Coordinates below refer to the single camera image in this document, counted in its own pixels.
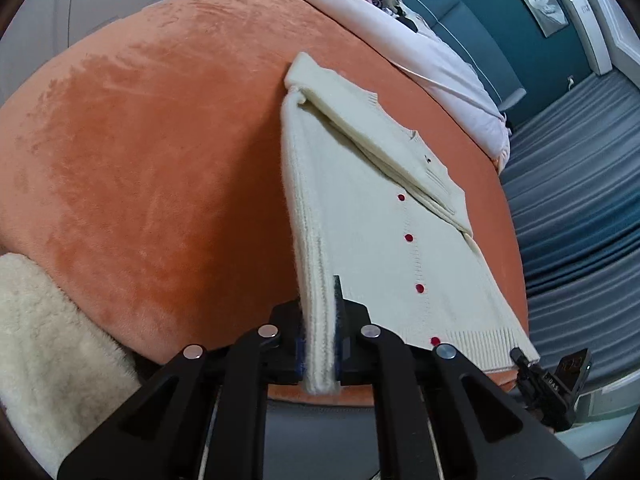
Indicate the white wardrobe door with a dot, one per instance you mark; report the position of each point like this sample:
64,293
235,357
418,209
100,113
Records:
100,5

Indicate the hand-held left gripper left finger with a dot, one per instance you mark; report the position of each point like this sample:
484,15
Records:
300,356

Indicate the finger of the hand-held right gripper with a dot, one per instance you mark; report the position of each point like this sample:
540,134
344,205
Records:
521,362

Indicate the cream knit cardigan red buttons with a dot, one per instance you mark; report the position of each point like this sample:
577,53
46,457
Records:
365,220

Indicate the white pillow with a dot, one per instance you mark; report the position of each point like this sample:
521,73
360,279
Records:
400,35

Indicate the teal upholstered headboard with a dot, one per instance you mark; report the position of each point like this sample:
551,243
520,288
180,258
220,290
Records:
465,25

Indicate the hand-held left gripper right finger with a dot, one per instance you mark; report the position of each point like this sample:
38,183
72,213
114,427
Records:
338,332

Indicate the white standing appliance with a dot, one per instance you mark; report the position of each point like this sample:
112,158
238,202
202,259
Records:
587,30

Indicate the orange velvet blanket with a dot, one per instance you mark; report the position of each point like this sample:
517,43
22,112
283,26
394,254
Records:
150,170

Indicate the cream fluffy fleece cloth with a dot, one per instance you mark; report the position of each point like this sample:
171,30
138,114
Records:
55,350

